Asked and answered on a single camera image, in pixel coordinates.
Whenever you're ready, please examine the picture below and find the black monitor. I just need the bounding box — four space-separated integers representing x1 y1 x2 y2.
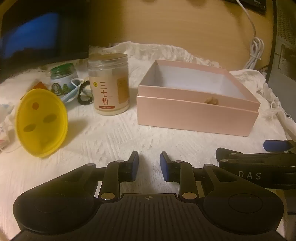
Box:
0 0 91 71

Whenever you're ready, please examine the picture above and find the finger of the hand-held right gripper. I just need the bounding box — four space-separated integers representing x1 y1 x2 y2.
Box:
216 148 296 163
262 140 296 152

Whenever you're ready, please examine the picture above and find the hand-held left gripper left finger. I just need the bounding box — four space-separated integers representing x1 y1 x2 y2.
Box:
69 151 139 201

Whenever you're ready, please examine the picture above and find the white textured blanket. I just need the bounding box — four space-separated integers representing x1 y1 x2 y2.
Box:
0 41 296 241

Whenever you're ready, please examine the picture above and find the grey computer tower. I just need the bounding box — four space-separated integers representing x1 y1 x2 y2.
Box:
266 0 296 87

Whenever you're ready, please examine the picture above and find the green lid glass jar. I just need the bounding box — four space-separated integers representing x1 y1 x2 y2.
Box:
50 64 79 96

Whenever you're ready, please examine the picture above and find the orange packet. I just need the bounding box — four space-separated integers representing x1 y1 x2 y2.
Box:
28 81 50 93

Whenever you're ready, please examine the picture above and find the blue face mask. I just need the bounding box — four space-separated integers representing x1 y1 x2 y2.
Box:
60 78 84 103

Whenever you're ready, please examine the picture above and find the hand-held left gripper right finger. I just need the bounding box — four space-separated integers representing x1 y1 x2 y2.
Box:
160 151 230 201

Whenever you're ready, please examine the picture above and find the black device with ports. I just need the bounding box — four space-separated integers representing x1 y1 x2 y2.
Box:
225 0 267 15

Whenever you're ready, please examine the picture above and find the black hair tie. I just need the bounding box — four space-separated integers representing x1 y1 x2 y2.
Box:
77 81 94 105

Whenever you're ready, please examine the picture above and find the white cable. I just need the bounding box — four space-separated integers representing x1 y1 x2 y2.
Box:
236 0 265 70

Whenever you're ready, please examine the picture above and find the pink cardboard box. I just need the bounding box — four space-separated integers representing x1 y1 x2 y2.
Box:
136 60 261 137

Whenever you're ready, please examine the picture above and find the yellow plastic lid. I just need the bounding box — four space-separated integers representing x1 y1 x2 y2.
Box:
16 89 68 158

